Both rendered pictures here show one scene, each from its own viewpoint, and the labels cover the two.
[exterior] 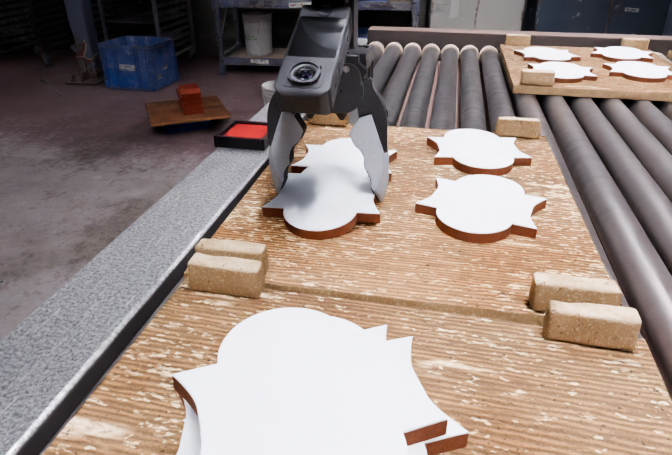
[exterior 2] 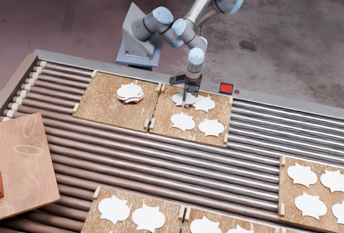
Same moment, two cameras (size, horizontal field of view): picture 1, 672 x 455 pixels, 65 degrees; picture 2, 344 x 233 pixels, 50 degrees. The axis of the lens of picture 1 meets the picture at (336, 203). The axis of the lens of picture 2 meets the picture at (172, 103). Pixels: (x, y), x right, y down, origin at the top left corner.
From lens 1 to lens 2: 1.93 m
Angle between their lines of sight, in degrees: 68
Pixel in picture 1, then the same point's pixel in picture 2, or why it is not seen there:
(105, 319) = (157, 80)
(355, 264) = (164, 103)
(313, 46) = (178, 78)
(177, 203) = not seen: hidden behind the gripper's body
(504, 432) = (132, 113)
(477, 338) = (147, 114)
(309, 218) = (175, 97)
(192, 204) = not seen: hidden behind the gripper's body
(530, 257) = (166, 125)
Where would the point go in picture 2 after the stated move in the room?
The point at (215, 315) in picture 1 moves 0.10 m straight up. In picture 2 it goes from (153, 89) to (153, 77)
